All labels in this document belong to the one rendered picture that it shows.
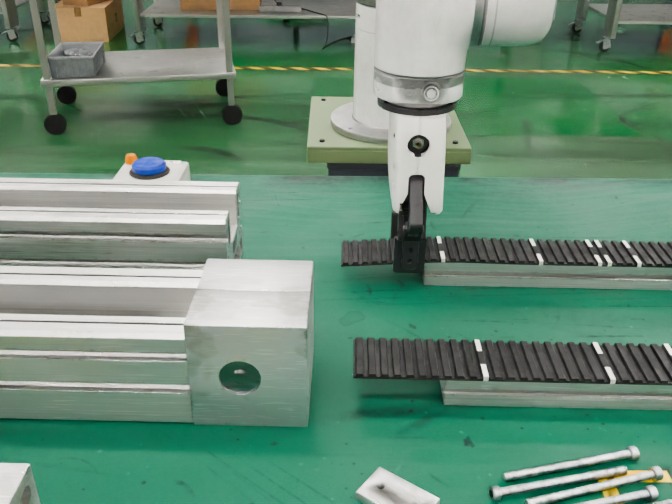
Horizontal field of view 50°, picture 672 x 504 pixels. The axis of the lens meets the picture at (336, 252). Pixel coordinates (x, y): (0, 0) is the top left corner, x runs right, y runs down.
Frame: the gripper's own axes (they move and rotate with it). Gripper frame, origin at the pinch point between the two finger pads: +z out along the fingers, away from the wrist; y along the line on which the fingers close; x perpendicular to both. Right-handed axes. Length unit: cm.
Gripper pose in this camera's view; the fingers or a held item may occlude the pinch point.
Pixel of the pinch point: (407, 242)
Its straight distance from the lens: 75.9
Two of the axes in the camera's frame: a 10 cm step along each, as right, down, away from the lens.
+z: -0.1, 8.8, 4.8
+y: 0.2, -4.8, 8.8
